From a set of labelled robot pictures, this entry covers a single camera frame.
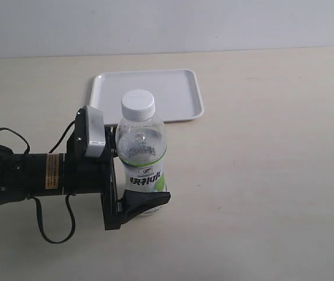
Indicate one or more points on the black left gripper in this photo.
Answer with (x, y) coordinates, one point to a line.
(84, 175)

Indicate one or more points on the clear plastic drink bottle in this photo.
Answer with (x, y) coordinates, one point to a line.
(141, 147)

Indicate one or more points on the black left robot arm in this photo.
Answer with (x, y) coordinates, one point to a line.
(32, 176)

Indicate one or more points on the white plastic tray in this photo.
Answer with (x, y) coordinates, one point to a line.
(176, 92)

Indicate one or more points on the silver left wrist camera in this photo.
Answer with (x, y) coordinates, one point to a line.
(95, 132)

